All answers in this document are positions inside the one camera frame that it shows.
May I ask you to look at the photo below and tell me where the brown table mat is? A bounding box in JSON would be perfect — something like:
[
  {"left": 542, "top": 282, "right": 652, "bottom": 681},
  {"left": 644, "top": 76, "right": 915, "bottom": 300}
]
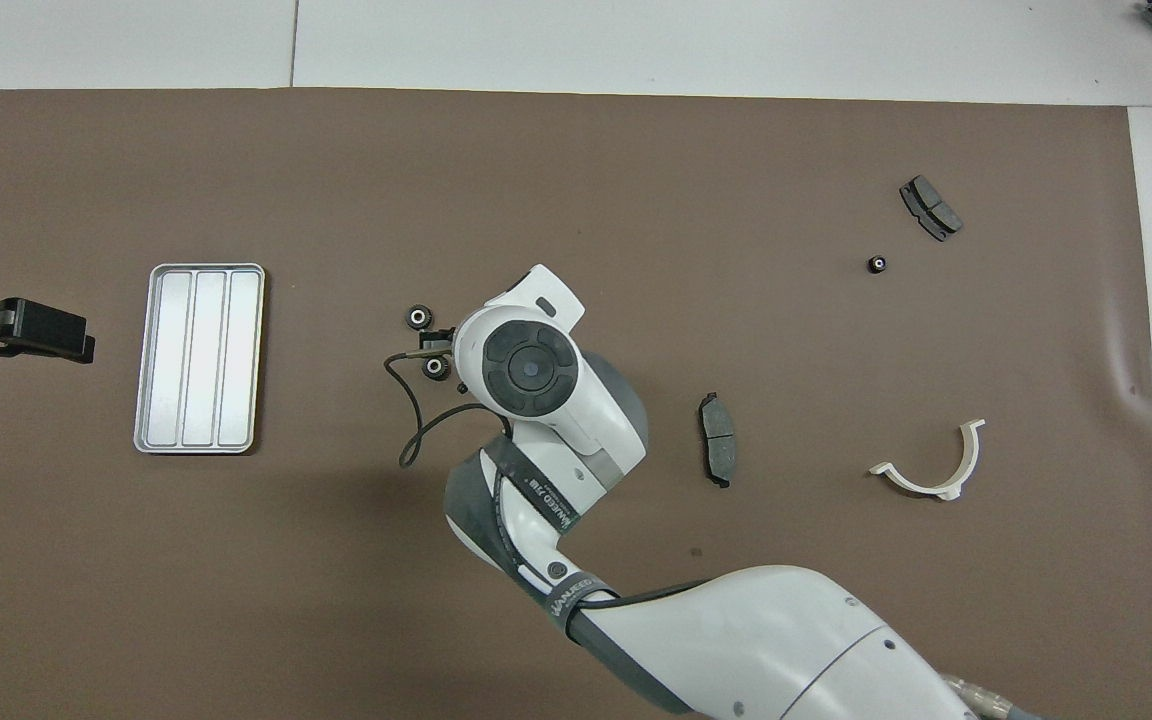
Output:
[{"left": 0, "top": 88, "right": 1152, "bottom": 720}]

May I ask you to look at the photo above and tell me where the silver metal tray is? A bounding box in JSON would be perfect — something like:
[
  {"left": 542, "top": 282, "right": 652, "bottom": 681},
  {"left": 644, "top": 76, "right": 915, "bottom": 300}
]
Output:
[{"left": 133, "top": 263, "right": 267, "bottom": 456}]

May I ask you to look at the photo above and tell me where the dark grey brake pad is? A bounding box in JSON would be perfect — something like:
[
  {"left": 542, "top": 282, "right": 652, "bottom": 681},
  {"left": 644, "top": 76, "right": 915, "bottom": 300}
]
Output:
[
  {"left": 899, "top": 175, "right": 965, "bottom": 243},
  {"left": 698, "top": 391, "right": 739, "bottom": 490}
]

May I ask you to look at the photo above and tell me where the white curved plastic clip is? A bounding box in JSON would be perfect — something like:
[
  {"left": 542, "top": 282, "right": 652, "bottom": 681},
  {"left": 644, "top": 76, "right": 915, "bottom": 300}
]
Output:
[{"left": 868, "top": 418, "right": 987, "bottom": 502}]

